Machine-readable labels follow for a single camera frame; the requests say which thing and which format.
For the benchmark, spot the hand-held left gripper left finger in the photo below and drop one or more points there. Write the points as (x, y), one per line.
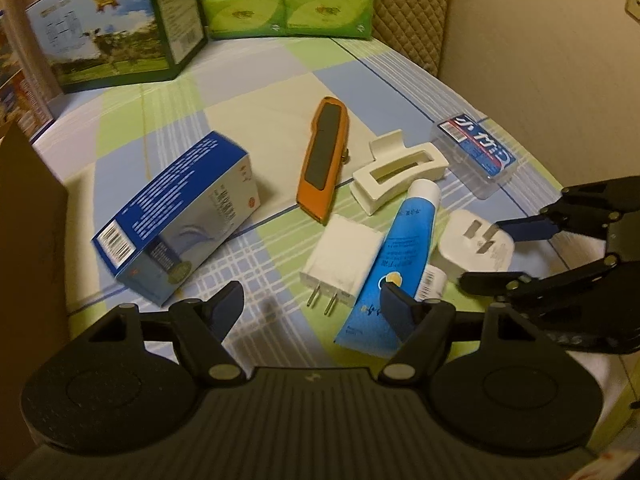
(226, 306)

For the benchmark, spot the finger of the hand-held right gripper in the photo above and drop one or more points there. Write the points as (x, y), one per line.
(530, 227)
(492, 282)

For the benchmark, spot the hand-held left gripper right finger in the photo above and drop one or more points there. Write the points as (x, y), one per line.
(395, 301)

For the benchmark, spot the white rounded plug adapter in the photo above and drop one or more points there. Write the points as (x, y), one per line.
(475, 247)

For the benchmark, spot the clear floss pick box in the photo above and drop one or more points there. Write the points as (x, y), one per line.
(475, 147)

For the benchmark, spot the blue and white medicine box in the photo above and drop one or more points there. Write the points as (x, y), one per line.
(165, 220)

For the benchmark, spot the brown cardboard box white inside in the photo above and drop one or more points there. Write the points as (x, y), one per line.
(27, 260)

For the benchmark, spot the blue toothpaste tube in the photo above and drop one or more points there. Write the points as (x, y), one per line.
(395, 255)

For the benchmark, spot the white two-prong charger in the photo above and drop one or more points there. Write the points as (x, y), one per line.
(340, 255)

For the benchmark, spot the white hair claw clip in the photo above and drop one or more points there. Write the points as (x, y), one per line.
(395, 172)

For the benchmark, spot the orange utility knife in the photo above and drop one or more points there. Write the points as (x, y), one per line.
(322, 155)

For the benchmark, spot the beige quilted cushion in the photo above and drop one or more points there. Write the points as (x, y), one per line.
(412, 10)

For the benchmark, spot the green milk carton box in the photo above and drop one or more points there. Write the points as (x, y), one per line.
(115, 25)

